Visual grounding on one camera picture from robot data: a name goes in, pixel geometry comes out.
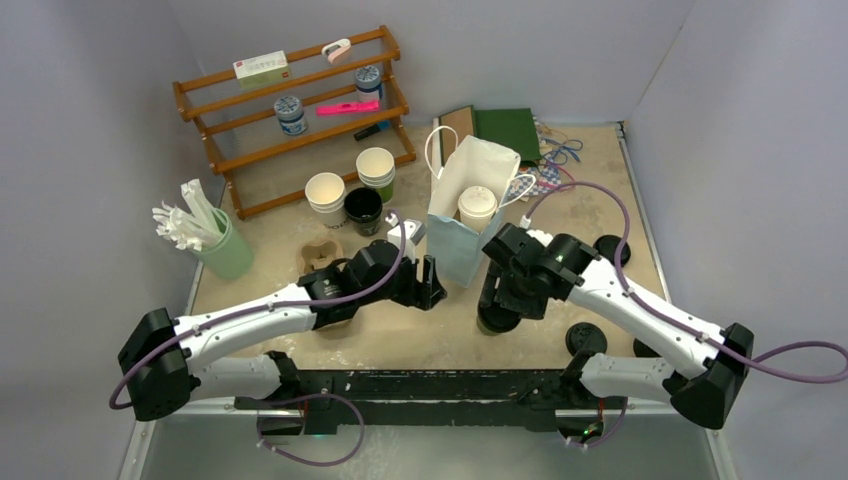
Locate white cup stack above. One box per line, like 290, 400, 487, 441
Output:
356, 147, 396, 203
304, 172, 347, 229

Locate green straw holder cup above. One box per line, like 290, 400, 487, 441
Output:
192, 208, 254, 280

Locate blue white jar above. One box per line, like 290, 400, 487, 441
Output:
354, 65, 383, 102
273, 95, 308, 136

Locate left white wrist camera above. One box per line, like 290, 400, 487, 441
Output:
387, 218, 426, 261

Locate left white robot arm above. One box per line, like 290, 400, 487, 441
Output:
109, 240, 447, 421

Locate white cup lid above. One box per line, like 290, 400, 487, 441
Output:
458, 186, 499, 214

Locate purple cable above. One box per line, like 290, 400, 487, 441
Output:
109, 208, 407, 466
519, 181, 848, 452

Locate pink white stapler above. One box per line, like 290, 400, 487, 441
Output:
321, 38, 352, 65

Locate left blue white jar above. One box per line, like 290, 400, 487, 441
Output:
273, 95, 308, 136

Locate pink marker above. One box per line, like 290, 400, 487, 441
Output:
315, 100, 381, 116

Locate light blue paper bag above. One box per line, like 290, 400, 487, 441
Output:
425, 125, 521, 288

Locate green paper cup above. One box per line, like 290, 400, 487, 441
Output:
477, 323, 500, 336

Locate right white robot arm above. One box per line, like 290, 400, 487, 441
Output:
478, 223, 754, 430

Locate stacked black cup lids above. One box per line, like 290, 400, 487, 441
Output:
632, 338, 660, 358

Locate single white paper cup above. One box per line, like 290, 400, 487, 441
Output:
460, 210, 494, 233

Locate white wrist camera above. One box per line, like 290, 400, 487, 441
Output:
519, 216, 554, 247
387, 218, 426, 261

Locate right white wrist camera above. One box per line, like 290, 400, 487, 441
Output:
519, 216, 554, 247

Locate white green box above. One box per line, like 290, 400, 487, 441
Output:
232, 50, 291, 91

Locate brown pulp cup carrier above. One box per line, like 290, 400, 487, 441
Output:
295, 238, 344, 274

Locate black paper cup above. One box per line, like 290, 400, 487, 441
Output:
343, 187, 383, 237

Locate black blue marker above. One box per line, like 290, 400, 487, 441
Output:
353, 120, 391, 141

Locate wooden shelf rack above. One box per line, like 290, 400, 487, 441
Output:
172, 25, 416, 219

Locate checkered patterned paper bag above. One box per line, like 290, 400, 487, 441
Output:
507, 163, 574, 201

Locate white wrapped straws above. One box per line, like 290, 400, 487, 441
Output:
151, 179, 225, 252

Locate green paper bag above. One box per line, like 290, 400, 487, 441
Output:
474, 108, 542, 162

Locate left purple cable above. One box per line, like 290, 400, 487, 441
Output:
109, 208, 407, 466

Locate right blue white jar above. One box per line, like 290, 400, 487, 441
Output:
354, 65, 383, 102

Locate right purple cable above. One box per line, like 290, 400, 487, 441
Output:
519, 181, 848, 452

